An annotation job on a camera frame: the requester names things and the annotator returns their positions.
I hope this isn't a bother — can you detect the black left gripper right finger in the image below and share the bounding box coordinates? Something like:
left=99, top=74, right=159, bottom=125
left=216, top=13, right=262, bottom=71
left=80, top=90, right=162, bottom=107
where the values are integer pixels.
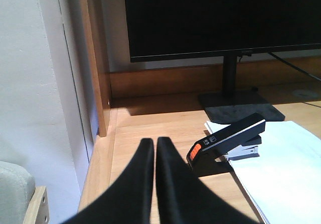
left=155, top=137, right=261, bottom=223

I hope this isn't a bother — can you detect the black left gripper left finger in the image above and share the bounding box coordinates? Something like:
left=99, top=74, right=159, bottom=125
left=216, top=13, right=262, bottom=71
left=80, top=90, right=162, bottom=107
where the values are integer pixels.
left=64, top=138, right=154, bottom=223

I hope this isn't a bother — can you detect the black orange stapler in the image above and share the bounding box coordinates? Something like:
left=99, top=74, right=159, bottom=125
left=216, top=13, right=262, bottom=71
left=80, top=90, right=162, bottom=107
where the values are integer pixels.
left=187, top=113, right=266, bottom=177

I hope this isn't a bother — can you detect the white paper sheet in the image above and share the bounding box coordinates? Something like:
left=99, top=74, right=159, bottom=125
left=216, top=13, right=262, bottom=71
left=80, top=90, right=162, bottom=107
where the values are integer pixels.
left=203, top=120, right=321, bottom=224

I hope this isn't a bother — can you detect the wooden desk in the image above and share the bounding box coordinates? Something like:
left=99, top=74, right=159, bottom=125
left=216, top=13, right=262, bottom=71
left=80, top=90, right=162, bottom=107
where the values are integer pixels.
left=78, top=0, right=320, bottom=222

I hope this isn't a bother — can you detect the grey wooden armchair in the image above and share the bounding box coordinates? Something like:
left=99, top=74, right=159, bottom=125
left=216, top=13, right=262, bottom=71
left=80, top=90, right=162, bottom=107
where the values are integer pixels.
left=1, top=161, right=50, bottom=223

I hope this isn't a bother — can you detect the black computer monitor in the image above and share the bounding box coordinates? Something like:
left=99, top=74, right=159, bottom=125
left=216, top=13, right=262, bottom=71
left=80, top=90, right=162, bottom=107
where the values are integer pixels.
left=125, top=0, right=320, bottom=124

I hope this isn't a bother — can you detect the black monitor cable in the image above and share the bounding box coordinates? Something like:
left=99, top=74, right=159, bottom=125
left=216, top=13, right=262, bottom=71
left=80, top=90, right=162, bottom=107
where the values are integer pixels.
left=268, top=52, right=321, bottom=82

